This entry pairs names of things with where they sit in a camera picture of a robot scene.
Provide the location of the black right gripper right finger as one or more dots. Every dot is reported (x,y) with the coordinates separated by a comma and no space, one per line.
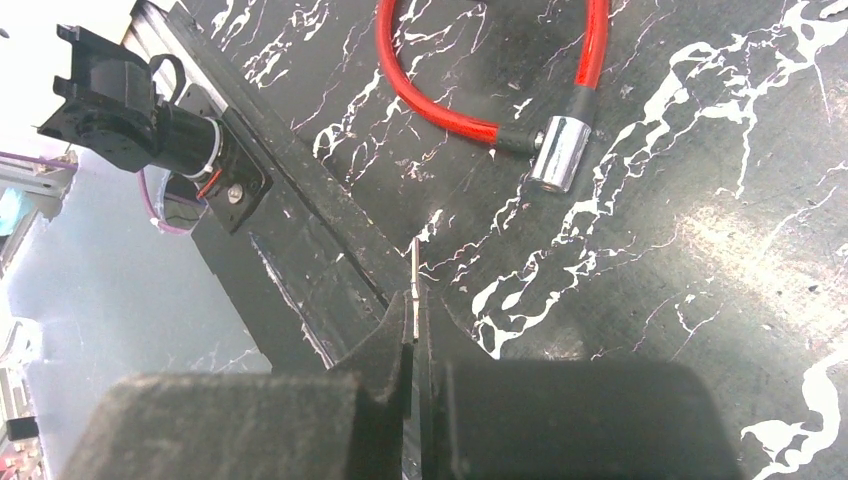
(482,418)

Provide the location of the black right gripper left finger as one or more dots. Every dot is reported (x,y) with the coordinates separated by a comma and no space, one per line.
(345,423)

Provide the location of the small silver metal piece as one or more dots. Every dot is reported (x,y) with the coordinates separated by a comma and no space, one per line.
(415,288)

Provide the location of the red cable lock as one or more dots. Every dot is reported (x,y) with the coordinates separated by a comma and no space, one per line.
(558,148)

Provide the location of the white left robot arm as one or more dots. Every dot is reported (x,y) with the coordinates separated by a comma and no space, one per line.
(123,108)

